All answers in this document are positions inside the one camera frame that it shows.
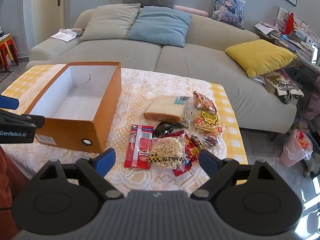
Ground blue pillow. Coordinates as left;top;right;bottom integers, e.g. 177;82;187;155
127;6;193;48

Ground red orange snack packet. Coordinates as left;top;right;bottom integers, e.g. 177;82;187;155
193;91;218;113

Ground yellow waffle packet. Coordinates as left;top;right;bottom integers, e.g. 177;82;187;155
192;109;227;136

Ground beige sofa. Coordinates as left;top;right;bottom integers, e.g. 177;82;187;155
26;4;297;134

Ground pink pillow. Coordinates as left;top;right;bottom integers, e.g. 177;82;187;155
173;5;209;18

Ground yellow pillow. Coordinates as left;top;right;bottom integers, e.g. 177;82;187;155
224;39;297;78

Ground orange cardboard box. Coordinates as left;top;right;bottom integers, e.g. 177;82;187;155
22;62;122;154

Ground cream door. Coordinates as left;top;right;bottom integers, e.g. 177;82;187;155
32;0;71;34

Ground red paper bag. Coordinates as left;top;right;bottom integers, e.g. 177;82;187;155
282;12;295;34

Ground printed tote bag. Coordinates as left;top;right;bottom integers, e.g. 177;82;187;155
264;69;305;104

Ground rust red clothing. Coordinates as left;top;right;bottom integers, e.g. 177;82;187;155
0;144;28;232

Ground dark red date packet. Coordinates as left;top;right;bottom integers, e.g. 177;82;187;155
202;133;222;149

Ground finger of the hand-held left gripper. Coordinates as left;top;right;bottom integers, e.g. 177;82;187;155
0;108;46;131
0;96;20;111

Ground long red snack packet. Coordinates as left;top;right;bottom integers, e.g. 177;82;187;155
124;124;154;170

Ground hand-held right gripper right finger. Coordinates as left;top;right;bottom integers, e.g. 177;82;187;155
191;149;284;201

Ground red printed snack packet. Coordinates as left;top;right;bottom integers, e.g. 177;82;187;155
172;130;201;177

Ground clear peanut packet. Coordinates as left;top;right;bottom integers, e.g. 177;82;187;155
148;130;187;171

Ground sliced bread packet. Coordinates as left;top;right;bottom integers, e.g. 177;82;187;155
143;96;193;124

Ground pink trash bin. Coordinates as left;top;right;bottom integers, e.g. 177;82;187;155
280;129;313;168

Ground beige pillow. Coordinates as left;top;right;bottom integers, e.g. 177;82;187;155
80;3;141;42

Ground yellow lace tablecloth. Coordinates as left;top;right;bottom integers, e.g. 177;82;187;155
1;64;249;198

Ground red stool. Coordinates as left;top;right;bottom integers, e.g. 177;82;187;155
0;40;20;72

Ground printed figure pillow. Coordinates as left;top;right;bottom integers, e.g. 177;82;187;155
210;0;246;31

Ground dark snack packet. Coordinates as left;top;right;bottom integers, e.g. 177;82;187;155
152;121;191;139

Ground white papers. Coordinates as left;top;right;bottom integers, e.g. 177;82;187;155
50;28;77;42

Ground pile of books and papers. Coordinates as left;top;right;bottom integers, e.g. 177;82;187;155
254;6;320;68

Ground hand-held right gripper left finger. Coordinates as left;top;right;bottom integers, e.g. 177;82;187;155
30;148;124;201

